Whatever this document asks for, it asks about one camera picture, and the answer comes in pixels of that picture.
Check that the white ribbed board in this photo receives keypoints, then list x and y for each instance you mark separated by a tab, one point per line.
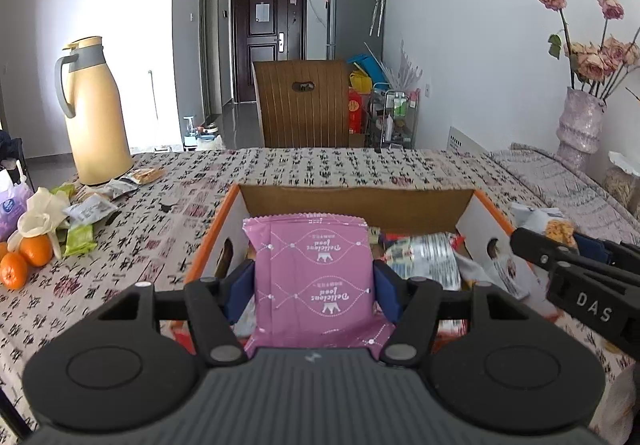
464	140

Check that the red cardboard box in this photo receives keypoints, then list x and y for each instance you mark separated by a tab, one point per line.
350	205

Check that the pale dried plant bunch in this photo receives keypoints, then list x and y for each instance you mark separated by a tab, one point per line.
400	70

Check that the grey refrigerator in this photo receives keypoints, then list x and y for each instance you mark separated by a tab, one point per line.
350	25

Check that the red silver snack packet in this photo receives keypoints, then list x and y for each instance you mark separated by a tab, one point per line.
425	255

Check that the orange brown snack packet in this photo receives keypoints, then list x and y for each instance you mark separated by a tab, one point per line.
149	176

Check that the white labelled snack packet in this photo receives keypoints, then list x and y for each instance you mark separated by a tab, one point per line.
90	211

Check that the glass jar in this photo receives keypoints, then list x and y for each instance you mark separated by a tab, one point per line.
622	185

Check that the pink ribbed vase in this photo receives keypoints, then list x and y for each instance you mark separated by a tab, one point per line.
580	130

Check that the small blue stool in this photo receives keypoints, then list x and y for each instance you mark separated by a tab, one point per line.
200	140

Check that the red gift box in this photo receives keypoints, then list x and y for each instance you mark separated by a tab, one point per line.
356	112

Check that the yellow bag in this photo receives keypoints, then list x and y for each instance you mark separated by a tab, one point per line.
361	82

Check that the dark brown door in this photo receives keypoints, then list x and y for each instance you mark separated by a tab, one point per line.
267	55

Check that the pink snack packet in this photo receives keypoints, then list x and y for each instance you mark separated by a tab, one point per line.
310	275

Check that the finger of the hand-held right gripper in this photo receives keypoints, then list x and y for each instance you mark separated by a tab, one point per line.
540	247
597	250

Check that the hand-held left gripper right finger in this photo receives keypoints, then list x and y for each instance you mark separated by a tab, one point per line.
386	290

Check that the purple tissue pack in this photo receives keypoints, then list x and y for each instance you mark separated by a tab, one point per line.
12	210

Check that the white folded umbrella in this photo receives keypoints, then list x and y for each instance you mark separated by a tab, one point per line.
378	2

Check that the white blue snack packet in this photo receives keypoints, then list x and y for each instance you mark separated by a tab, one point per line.
540	220

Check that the small dark white packet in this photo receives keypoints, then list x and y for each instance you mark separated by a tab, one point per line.
122	189

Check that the white plastic bag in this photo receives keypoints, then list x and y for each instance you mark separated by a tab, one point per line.
6	179

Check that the brown wooden chair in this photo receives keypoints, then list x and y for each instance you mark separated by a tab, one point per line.
300	120

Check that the yellow thermos jug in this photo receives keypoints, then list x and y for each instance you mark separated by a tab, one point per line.
97	125

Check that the dark chair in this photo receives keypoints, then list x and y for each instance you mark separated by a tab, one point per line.
10	150

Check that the blue bag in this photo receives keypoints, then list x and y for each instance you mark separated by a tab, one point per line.
364	64

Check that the dried pink flowers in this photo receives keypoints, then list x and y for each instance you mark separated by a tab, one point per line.
595	60

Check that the small beige snack packet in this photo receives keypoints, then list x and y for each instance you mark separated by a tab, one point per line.
95	195

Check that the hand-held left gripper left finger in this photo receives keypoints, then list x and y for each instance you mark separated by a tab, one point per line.
242	287

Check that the small green snack packet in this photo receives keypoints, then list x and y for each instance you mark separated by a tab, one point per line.
80	240
64	191

